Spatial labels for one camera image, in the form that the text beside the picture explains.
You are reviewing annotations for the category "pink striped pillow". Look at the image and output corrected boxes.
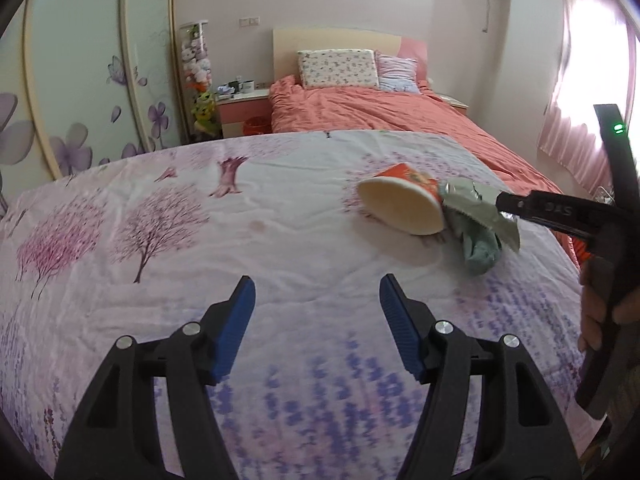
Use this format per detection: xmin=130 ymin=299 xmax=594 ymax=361
xmin=376 ymin=55 xmax=419 ymax=92

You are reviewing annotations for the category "orange paper cup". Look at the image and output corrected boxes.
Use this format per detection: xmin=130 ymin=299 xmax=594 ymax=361
xmin=356 ymin=162 xmax=447 ymax=237

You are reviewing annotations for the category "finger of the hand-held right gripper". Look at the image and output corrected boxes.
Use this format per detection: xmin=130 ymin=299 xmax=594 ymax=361
xmin=495 ymin=189 xmax=608 ymax=242

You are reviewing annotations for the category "green yellow plush toy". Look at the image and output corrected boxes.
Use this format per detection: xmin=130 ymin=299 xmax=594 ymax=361
xmin=192 ymin=91 xmax=221 ymax=133

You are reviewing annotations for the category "white floral pillow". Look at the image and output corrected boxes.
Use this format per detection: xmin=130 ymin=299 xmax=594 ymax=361
xmin=297 ymin=49 xmax=379 ymax=90

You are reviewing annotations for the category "clear tube of plush toys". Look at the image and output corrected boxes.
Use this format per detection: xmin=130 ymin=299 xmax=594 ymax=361
xmin=179 ymin=21 xmax=213 ymax=91

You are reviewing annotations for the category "silver snack wrapper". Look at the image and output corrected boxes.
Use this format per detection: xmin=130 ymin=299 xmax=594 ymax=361
xmin=437 ymin=177 xmax=522 ymax=253

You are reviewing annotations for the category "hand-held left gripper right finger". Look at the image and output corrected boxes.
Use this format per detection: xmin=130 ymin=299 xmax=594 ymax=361
xmin=379 ymin=274 xmax=583 ymax=480

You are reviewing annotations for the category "bed with salmon duvet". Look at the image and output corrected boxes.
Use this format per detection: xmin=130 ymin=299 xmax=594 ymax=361
xmin=268 ymin=74 xmax=581 ymax=261

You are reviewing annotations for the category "pink nightstand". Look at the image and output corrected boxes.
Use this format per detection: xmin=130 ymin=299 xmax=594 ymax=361
xmin=435 ymin=94 xmax=470 ymax=113
xmin=216 ymin=89 xmax=273 ymax=137

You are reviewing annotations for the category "floral printed blanket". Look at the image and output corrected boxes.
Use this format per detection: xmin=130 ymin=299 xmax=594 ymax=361
xmin=0 ymin=129 xmax=601 ymax=480

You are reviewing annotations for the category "person's right hand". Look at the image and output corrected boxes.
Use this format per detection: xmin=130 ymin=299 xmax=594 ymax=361
xmin=577 ymin=255 xmax=640 ymax=356

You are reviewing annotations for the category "pink curtain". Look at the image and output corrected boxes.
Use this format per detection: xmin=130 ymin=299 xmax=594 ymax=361
xmin=537 ymin=0 xmax=640 ymax=186

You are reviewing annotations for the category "grey green cloth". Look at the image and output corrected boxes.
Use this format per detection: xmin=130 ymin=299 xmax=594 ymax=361
xmin=444 ymin=207 xmax=503 ymax=277

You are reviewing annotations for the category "orange plastic laundry basket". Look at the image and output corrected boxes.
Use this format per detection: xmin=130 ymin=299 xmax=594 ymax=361
xmin=570 ymin=236 xmax=596 ymax=270

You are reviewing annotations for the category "flower printed wardrobe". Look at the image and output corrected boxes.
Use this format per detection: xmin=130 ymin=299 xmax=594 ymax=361
xmin=0 ymin=0 xmax=191 ymax=221

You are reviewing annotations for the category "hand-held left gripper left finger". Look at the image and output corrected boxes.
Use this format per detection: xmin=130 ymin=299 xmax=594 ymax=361
xmin=54 ymin=275 xmax=257 ymax=480

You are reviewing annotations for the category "beige and pink headboard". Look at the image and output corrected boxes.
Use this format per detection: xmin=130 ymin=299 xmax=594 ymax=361
xmin=272 ymin=27 xmax=429 ymax=86

